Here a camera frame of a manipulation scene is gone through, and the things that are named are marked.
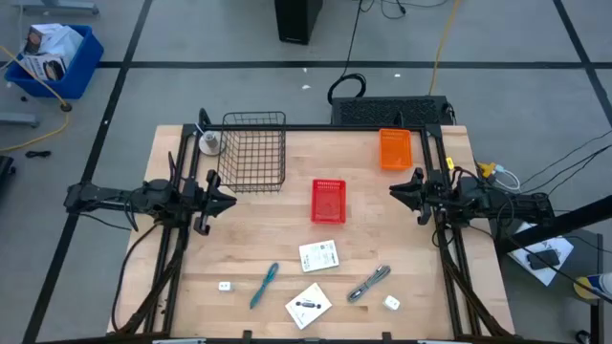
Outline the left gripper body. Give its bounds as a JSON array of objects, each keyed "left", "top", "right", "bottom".
[{"left": 180, "top": 169, "right": 222, "bottom": 236}]

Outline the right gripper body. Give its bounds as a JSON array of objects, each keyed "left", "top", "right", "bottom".
[{"left": 409, "top": 166, "right": 448, "bottom": 226}]

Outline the orange plastic bin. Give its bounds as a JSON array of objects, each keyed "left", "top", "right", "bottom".
[{"left": 379, "top": 127, "right": 414, "bottom": 172}]

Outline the grey metal tool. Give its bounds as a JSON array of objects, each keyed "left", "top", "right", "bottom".
[{"left": 346, "top": 265, "right": 392, "bottom": 304}]

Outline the white green card reader box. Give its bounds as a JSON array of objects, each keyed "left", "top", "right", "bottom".
[
  {"left": 298, "top": 239, "right": 340, "bottom": 274},
  {"left": 284, "top": 282, "right": 334, "bottom": 331}
]

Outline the red plastic bin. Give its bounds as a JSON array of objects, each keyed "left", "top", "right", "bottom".
[{"left": 310, "top": 179, "right": 348, "bottom": 226}]

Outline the blue plastic bin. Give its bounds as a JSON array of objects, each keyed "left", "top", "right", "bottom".
[{"left": 3, "top": 23, "right": 105, "bottom": 100}]

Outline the grey cylinder on round base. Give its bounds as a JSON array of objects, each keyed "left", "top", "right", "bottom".
[{"left": 198, "top": 131, "right": 226, "bottom": 157}]

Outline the black perforated computer case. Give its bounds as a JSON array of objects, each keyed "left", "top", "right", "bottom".
[{"left": 330, "top": 95, "right": 454, "bottom": 128}]

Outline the black smartphone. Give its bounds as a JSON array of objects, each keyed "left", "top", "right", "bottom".
[{"left": 527, "top": 248, "right": 561, "bottom": 271}]

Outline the black diagonal beam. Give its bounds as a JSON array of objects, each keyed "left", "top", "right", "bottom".
[{"left": 496, "top": 194, "right": 612, "bottom": 254}]

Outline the white paper sheet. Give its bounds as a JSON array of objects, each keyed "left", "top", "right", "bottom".
[{"left": 507, "top": 222, "right": 575, "bottom": 287}]

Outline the dark grey side table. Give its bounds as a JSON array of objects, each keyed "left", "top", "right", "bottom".
[{"left": 496, "top": 224, "right": 604, "bottom": 344}]

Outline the white blue can yellow cap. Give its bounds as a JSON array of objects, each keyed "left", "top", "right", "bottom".
[{"left": 573, "top": 272, "right": 612, "bottom": 301}]

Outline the black speaker box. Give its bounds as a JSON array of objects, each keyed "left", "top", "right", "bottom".
[{"left": 273, "top": 0, "right": 324, "bottom": 46}]

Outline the grey metal table foot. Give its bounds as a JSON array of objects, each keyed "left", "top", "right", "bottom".
[
  {"left": 11, "top": 0, "right": 100, "bottom": 16},
  {"left": 0, "top": 112, "right": 40, "bottom": 129}
]

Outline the black chair base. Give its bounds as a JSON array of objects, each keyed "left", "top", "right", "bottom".
[{"left": 0, "top": 155, "right": 16, "bottom": 192}]

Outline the white box black print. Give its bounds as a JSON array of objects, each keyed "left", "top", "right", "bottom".
[{"left": 21, "top": 53, "right": 68, "bottom": 81}]

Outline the white box brown print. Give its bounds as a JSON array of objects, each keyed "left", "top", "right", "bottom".
[{"left": 23, "top": 22, "right": 63, "bottom": 55}]

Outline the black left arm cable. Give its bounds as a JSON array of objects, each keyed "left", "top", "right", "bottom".
[{"left": 123, "top": 188, "right": 145, "bottom": 233}]

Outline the black wire basket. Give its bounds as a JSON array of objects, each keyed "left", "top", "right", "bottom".
[{"left": 216, "top": 111, "right": 288, "bottom": 194}]

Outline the white cable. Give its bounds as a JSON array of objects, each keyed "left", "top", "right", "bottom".
[{"left": 494, "top": 164, "right": 521, "bottom": 191}]

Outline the black aluminium frame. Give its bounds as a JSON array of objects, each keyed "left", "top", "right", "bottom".
[{"left": 107, "top": 107, "right": 517, "bottom": 344}]

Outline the black frame cable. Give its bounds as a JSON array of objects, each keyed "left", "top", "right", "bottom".
[{"left": 111, "top": 222, "right": 162, "bottom": 333}]

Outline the black coiled cable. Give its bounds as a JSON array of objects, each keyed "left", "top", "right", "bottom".
[{"left": 327, "top": 0, "right": 379, "bottom": 105}]

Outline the black floor cable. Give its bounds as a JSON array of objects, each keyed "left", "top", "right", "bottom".
[
  {"left": 523, "top": 143, "right": 612, "bottom": 195},
  {"left": 518, "top": 128, "right": 612, "bottom": 186}
]

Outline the yellow floor cable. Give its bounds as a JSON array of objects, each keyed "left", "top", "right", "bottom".
[
  {"left": 0, "top": 45, "right": 73, "bottom": 153},
  {"left": 428, "top": 0, "right": 463, "bottom": 96}
]

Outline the black cable loop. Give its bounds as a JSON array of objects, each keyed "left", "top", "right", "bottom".
[{"left": 358, "top": 0, "right": 450, "bottom": 20}]

